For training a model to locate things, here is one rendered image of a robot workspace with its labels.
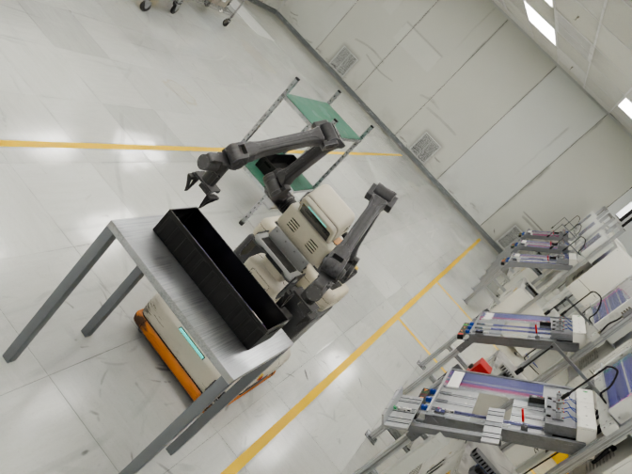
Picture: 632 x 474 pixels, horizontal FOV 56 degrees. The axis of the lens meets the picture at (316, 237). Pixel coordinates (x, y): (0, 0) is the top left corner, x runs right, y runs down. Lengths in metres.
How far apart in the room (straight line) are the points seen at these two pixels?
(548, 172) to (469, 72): 2.32
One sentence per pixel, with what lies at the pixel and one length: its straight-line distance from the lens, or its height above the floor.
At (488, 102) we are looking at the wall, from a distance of 11.69.
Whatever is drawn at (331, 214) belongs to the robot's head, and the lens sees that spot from 2.50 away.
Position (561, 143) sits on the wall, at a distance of 11.57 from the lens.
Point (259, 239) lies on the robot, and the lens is 2.58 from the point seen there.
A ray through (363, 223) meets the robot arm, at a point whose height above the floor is 1.36.
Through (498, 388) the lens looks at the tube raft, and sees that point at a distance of 3.48.
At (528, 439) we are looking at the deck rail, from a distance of 3.03.
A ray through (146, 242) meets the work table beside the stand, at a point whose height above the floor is 0.80.
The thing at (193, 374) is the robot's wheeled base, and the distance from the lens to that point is 2.96.
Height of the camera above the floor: 1.98
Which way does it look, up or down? 21 degrees down
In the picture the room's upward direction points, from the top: 45 degrees clockwise
